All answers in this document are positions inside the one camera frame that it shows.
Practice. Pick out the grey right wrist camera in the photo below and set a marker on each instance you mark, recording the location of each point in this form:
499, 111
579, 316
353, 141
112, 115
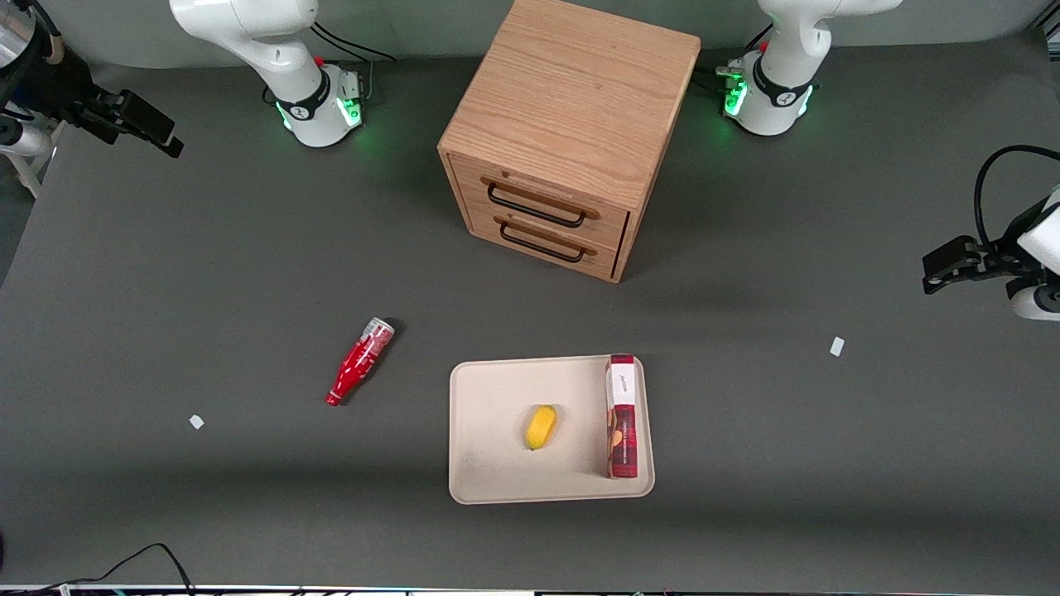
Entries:
18, 139

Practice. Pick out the beige rectangular tray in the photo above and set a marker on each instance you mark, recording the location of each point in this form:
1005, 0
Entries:
497, 414

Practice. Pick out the wooden two-drawer cabinet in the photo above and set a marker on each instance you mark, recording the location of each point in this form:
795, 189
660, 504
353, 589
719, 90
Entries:
571, 108

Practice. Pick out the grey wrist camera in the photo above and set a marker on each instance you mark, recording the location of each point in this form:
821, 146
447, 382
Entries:
18, 139
1035, 302

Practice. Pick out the red ketchup bottle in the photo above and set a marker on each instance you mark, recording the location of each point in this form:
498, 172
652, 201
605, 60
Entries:
358, 364

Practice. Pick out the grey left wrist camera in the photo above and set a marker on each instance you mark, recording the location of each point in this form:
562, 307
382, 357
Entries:
1035, 302

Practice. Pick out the yellow lemon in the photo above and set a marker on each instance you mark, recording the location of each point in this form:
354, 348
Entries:
541, 427

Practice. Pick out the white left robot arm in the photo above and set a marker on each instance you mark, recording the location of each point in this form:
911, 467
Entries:
787, 74

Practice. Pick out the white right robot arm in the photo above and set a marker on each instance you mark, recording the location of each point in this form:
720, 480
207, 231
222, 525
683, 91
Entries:
281, 58

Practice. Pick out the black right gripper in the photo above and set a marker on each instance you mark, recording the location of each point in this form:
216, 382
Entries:
60, 89

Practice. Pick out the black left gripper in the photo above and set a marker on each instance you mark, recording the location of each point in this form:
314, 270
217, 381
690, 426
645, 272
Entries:
996, 255

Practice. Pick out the grey white chair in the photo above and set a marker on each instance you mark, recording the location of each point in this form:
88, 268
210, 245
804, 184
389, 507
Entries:
25, 170

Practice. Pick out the red white snack box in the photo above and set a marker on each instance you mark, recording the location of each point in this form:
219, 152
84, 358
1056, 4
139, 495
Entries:
622, 422

